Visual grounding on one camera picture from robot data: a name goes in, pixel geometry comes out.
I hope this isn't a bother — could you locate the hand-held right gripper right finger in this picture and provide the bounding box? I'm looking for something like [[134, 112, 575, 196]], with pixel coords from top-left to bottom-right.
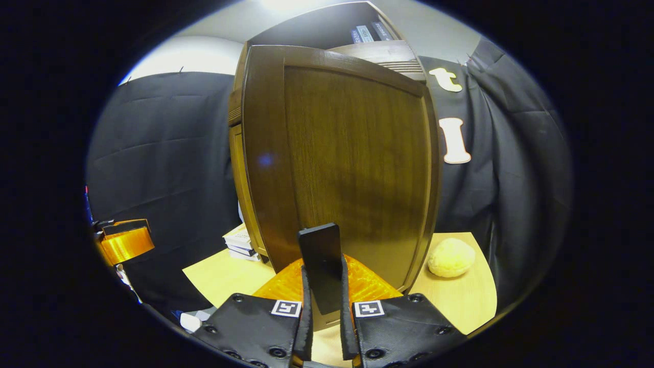
[[340, 254, 468, 368]]

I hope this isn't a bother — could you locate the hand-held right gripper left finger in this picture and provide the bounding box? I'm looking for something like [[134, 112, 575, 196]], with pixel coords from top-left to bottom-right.
[[194, 254, 313, 368]]

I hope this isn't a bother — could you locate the wooden cabinet door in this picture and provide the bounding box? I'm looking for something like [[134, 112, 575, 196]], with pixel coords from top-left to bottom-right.
[[229, 124, 270, 259], [241, 45, 442, 332]]

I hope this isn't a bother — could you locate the black backdrop cloth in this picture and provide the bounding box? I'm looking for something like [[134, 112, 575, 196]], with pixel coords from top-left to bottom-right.
[[86, 38, 573, 328]]

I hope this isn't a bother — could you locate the stack of paper books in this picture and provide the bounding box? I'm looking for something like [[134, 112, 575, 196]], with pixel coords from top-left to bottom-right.
[[222, 223, 264, 262]]

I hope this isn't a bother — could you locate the yellow round bun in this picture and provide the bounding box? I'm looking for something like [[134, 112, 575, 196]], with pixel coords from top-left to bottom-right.
[[428, 238, 476, 278]]

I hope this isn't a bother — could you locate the wooden drawer with black knob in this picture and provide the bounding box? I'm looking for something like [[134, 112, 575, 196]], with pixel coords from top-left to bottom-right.
[[227, 40, 427, 127]]

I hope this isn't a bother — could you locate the large ceiling light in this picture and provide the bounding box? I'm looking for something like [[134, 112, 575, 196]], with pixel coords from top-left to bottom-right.
[[261, 0, 328, 13]]

